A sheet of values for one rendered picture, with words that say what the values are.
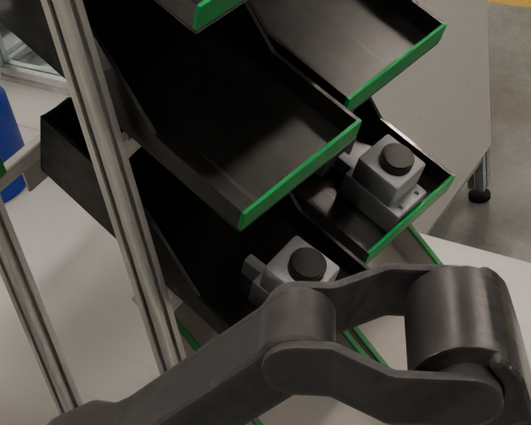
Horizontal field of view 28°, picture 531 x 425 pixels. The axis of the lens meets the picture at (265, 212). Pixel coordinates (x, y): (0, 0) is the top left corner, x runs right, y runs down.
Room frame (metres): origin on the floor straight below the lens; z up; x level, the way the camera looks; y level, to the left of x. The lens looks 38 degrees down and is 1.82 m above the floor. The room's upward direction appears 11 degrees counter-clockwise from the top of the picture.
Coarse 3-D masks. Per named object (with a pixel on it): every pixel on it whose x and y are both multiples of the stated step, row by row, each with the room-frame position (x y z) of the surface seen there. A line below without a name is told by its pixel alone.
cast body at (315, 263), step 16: (288, 256) 0.64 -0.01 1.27; (304, 256) 0.63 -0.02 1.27; (320, 256) 0.63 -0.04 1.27; (256, 272) 0.66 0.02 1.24; (272, 272) 0.62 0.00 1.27; (288, 272) 0.62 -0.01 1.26; (304, 272) 0.62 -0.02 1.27; (320, 272) 0.62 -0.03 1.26; (336, 272) 0.63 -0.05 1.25; (256, 288) 0.64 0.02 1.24; (272, 288) 0.63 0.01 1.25; (256, 304) 0.64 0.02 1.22
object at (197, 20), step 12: (156, 0) 0.60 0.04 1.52; (168, 0) 0.60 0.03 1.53; (180, 0) 0.59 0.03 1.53; (192, 0) 0.58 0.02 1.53; (204, 0) 0.58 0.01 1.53; (216, 0) 0.58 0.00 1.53; (228, 0) 0.59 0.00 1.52; (240, 0) 0.60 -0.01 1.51; (180, 12) 0.59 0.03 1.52; (192, 12) 0.58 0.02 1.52; (204, 12) 0.58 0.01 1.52; (216, 12) 0.59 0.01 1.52; (228, 12) 0.60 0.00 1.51; (192, 24) 0.58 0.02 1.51; (204, 24) 0.58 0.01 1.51
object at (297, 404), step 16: (176, 320) 0.68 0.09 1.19; (192, 320) 0.71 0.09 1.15; (192, 336) 0.67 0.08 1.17; (208, 336) 0.70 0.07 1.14; (336, 336) 0.71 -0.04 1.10; (352, 336) 0.70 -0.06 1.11; (192, 352) 0.66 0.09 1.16; (288, 400) 0.67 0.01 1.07; (304, 400) 0.67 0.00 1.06; (320, 400) 0.67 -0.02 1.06; (336, 400) 0.67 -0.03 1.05; (272, 416) 0.65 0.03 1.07; (288, 416) 0.65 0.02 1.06; (304, 416) 0.66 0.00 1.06; (320, 416) 0.66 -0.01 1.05; (336, 416) 0.66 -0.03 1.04; (352, 416) 0.66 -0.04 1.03; (368, 416) 0.67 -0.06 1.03
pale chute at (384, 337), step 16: (400, 240) 0.83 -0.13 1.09; (416, 240) 0.81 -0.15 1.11; (384, 256) 0.82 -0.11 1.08; (400, 256) 0.83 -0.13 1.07; (416, 256) 0.81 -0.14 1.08; (432, 256) 0.80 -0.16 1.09; (384, 320) 0.76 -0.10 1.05; (400, 320) 0.77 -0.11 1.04; (368, 336) 0.75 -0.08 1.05; (384, 336) 0.75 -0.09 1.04; (400, 336) 0.75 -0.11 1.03; (368, 352) 0.71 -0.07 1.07; (384, 352) 0.74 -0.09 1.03; (400, 352) 0.74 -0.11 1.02; (400, 368) 0.73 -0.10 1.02
